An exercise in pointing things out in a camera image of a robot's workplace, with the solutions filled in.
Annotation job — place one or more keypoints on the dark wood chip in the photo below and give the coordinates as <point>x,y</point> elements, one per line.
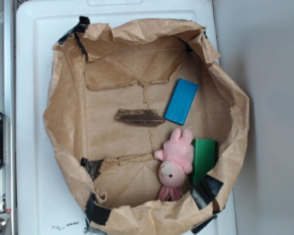
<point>140,117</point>

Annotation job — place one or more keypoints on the blue wooden block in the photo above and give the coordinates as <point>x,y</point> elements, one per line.
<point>181,101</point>

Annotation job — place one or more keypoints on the pink plush bunny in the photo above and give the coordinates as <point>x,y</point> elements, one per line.
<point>177,157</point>

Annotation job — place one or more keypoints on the green wooden block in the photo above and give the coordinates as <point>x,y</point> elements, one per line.
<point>204,159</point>

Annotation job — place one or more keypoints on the brown paper bag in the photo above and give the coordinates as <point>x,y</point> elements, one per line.
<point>109,165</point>

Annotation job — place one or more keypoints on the aluminium frame rail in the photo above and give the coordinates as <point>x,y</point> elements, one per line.
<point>8,202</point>

